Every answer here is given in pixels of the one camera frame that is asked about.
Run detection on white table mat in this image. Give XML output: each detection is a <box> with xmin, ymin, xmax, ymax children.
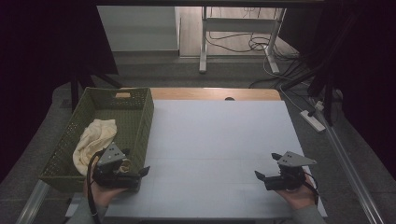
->
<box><xmin>64</xmin><ymin>99</ymin><xmax>328</xmax><ymax>219</ymax></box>

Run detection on white metal desk frame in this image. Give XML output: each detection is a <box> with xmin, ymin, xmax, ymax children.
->
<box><xmin>198</xmin><ymin>6</ymin><xmax>288</xmax><ymax>76</ymax></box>

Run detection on black stand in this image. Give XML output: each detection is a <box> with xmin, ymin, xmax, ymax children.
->
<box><xmin>279</xmin><ymin>12</ymin><xmax>359</xmax><ymax>127</ymax></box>

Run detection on person's right hand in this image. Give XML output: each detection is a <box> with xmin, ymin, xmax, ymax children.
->
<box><xmin>275</xmin><ymin>174</ymin><xmax>318</xmax><ymax>211</ymax></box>

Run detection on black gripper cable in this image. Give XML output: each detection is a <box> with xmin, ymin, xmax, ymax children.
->
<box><xmin>304</xmin><ymin>172</ymin><xmax>320</xmax><ymax>207</ymax></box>
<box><xmin>86</xmin><ymin>150</ymin><xmax>104</xmax><ymax>224</ymax></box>

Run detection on wooden table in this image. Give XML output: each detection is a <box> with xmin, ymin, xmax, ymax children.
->
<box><xmin>120</xmin><ymin>87</ymin><xmax>282</xmax><ymax>102</ymax></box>

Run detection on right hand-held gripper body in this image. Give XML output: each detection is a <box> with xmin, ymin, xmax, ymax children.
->
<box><xmin>263</xmin><ymin>150</ymin><xmax>318</xmax><ymax>191</ymax></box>

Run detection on cream yellow cloth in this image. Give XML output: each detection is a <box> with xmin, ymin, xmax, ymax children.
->
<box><xmin>72</xmin><ymin>119</ymin><xmax>132</xmax><ymax>177</ymax></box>

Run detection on white cabinet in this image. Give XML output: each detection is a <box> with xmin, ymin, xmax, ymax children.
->
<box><xmin>96</xmin><ymin>6</ymin><xmax>182</xmax><ymax>53</ymax></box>

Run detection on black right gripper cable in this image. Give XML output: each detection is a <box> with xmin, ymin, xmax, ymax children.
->
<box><xmin>304</xmin><ymin>172</ymin><xmax>320</xmax><ymax>207</ymax></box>

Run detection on white floor cable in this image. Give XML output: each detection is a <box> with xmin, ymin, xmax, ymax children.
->
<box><xmin>262</xmin><ymin>55</ymin><xmax>305</xmax><ymax>112</ymax></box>

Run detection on person's left hand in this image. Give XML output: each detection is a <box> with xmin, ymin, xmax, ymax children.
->
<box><xmin>82</xmin><ymin>173</ymin><xmax>129</xmax><ymax>208</ymax></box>

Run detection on silver metal rail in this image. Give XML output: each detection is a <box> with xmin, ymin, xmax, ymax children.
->
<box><xmin>310</xmin><ymin>98</ymin><xmax>388</xmax><ymax>224</ymax></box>
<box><xmin>15</xmin><ymin>179</ymin><xmax>51</xmax><ymax>224</ymax></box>

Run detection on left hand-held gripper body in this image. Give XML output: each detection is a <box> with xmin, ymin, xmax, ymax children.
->
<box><xmin>92</xmin><ymin>142</ymin><xmax>141</xmax><ymax>189</ymax></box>

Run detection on dark curtain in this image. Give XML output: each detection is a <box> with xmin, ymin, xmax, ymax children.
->
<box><xmin>0</xmin><ymin>0</ymin><xmax>120</xmax><ymax>185</ymax></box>
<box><xmin>278</xmin><ymin>0</ymin><xmax>396</xmax><ymax>172</ymax></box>

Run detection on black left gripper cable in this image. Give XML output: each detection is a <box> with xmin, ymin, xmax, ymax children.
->
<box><xmin>86</xmin><ymin>150</ymin><xmax>104</xmax><ymax>224</ymax></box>

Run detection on black floor cables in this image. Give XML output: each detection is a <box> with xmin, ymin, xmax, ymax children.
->
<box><xmin>206</xmin><ymin>31</ymin><xmax>307</xmax><ymax>90</ymax></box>

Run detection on white power strip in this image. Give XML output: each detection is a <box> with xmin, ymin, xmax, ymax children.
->
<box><xmin>299</xmin><ymin>109</ymin><xmax>327</xmax><ymax>133</ymax></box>

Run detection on green woven plastic basket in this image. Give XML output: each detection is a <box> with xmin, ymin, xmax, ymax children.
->
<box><xmin>38</xmin><ymin>87</ymin><xmax>155</xmax><ymax>193</ymax></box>

